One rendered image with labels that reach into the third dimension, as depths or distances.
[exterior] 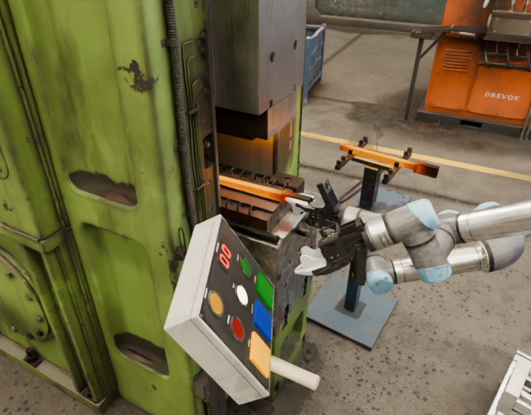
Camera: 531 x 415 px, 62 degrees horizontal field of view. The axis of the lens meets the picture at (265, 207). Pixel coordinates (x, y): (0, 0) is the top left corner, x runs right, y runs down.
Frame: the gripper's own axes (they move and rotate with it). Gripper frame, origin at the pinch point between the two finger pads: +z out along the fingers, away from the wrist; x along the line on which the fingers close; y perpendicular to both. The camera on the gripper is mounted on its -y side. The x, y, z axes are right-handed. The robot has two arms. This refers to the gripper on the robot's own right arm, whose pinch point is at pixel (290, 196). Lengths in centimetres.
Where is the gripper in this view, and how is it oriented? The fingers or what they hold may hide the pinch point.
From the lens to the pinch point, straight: 152.4
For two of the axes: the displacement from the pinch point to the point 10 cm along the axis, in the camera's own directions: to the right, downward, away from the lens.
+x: 4.7, -4.9, 7.3
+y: 0.1, 8.3, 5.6
